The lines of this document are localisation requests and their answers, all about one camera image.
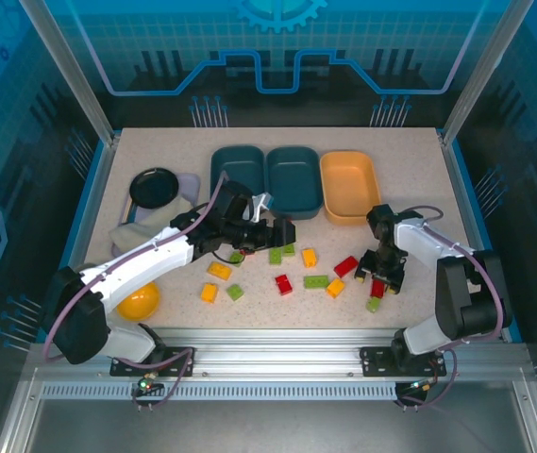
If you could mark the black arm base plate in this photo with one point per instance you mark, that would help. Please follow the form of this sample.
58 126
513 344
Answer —
129 365
376 361

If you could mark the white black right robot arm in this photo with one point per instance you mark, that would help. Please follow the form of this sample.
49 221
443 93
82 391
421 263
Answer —
438 240

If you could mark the aluminium front rail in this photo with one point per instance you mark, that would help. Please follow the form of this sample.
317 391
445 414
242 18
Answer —
273 358

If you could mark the black round plate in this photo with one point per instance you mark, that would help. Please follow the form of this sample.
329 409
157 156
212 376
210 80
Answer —
154 187

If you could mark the yellow lego brick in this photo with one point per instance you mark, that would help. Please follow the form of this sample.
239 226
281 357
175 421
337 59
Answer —
335 288
219 270
309 257
209 292

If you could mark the long green lego brick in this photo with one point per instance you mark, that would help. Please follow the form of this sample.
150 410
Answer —
315 281

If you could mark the orange plastic container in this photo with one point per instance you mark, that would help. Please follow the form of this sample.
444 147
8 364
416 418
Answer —
349 186

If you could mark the lavender plastic tray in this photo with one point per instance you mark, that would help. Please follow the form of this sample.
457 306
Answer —
191 185

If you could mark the yellow plastic bowl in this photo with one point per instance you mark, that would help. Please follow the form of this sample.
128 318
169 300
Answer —
141 302

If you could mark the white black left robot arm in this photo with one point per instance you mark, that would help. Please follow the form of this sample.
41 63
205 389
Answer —
155 257

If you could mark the blue table side trim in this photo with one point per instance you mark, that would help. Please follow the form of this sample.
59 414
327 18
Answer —
77 236
485 236

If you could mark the beige folded cloth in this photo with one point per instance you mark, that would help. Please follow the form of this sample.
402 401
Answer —
150 226

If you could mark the small lit connector board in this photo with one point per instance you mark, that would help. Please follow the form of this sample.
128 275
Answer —
147 384
421 387

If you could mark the aluminium frame post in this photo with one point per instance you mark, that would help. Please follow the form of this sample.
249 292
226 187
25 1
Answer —
74 80
480 80

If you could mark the teal plastic container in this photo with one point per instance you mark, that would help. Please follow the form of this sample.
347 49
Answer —
237 165
294 181

